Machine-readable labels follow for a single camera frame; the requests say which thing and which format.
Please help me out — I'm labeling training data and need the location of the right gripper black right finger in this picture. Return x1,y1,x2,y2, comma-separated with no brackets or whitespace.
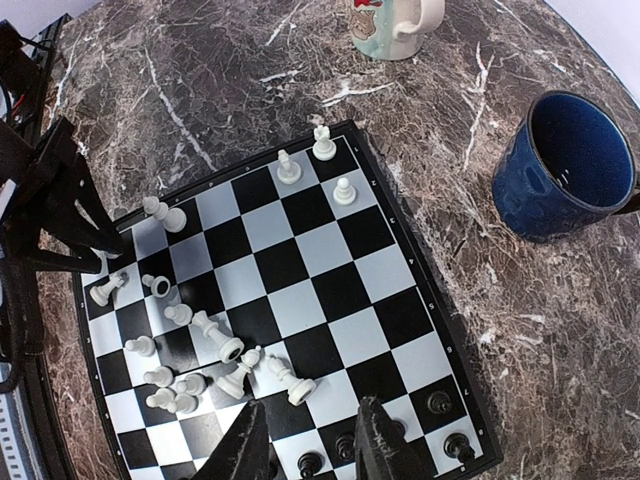
355,396,430,479

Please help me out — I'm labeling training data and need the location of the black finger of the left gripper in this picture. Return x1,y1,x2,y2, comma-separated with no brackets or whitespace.
9,118,124,273

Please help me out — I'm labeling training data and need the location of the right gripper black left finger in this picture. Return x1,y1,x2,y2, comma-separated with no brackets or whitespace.
192,400,270,480

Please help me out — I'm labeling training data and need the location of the black silver chess board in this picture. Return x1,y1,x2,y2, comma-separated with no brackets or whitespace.
74,121,503,479

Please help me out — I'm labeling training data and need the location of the white knight chess piece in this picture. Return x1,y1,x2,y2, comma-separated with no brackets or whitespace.
276,149,302,185

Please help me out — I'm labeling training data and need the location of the white pawn chess piece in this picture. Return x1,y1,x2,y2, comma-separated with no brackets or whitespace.
333,177,357,206

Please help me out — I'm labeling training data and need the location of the white rook chess piece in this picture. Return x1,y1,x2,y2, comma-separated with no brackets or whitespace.
312,125,337,161

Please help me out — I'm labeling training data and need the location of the dark blue mug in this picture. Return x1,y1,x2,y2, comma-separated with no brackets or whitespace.
492,90,639,243

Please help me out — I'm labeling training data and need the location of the cream floral mug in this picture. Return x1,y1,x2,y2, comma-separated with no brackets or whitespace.
347,0,446,61

